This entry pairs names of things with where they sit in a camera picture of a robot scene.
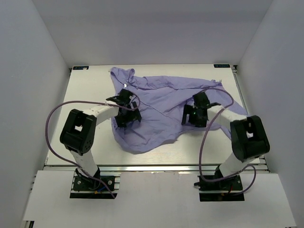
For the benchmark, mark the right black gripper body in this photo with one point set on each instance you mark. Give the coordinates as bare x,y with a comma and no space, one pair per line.
201,122

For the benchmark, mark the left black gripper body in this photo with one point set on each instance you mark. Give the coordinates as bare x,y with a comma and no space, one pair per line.
128,116

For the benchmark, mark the purple jacket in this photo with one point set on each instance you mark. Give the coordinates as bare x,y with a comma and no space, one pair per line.
162,102

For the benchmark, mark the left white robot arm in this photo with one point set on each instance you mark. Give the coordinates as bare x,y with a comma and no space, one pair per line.
79,130

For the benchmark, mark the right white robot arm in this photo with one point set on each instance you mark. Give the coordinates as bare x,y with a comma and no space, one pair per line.
248,137

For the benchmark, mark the right blue table label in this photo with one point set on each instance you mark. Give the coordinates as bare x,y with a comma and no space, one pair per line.
221,65

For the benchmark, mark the blue table label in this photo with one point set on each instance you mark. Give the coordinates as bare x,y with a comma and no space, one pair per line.
80,68
221,65

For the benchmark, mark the left blue table label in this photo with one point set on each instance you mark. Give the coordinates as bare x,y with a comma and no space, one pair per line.
80,68

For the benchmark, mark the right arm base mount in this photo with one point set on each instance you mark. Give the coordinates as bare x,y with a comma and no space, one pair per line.
229,190

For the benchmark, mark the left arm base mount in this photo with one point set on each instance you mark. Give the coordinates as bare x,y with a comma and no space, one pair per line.
86,188

